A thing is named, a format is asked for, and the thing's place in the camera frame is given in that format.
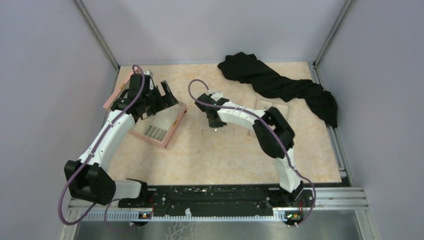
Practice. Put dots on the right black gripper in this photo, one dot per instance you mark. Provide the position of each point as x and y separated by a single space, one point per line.
213 124

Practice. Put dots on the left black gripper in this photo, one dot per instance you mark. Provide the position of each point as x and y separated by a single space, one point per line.
168 100

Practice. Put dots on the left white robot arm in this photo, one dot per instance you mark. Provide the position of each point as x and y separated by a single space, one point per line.
88 177

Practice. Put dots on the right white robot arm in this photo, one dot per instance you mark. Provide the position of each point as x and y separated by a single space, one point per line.
273 133

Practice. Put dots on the pink jewelry box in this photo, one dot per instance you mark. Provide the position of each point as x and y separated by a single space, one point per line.
156 129

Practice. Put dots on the beige divided tray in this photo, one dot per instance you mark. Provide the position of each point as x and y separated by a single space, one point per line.
265 103

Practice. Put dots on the black cloth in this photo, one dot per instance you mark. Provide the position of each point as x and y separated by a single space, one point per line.
247 69

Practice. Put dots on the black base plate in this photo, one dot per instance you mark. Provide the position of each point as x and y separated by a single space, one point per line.
222 200

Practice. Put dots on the white slotted cable duct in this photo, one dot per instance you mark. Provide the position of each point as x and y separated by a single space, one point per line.
141 216

